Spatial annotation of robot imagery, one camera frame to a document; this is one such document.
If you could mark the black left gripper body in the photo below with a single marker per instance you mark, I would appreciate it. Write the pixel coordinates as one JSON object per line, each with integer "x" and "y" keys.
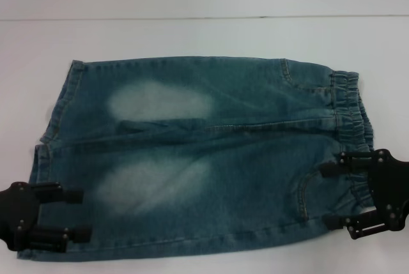
{"x": 16, "y": 213}

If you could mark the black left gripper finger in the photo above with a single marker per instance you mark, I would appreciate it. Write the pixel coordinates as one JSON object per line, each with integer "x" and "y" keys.
{"x": 48, "y": 239}
{"x": 72, "y": 195}

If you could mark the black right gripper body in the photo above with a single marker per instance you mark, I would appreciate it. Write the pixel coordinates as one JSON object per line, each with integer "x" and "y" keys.
{"x": 393, "y": 187}

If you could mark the blue denim shorts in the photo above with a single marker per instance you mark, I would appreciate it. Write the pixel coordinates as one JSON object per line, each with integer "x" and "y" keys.
{"x": 191, "y": 159}

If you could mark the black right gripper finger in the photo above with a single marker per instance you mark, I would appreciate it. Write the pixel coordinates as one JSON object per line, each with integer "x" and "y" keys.
{"x": 364, "y": 224}
{"x": 354, "y": 163}

